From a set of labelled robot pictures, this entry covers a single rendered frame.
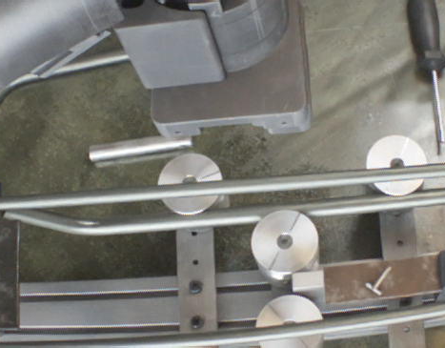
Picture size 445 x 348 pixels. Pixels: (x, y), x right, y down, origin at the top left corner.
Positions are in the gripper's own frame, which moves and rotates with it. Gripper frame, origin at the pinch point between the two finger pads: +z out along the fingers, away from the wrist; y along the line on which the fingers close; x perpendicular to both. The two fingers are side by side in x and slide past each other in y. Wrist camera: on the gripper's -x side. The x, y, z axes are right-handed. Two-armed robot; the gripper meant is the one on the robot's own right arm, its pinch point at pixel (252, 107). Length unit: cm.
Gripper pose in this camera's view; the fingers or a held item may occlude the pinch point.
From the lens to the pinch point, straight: 43.6
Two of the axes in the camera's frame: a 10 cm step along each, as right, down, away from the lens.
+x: 9.9, -0.8, -1.4
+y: 0.2, 9.3, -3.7
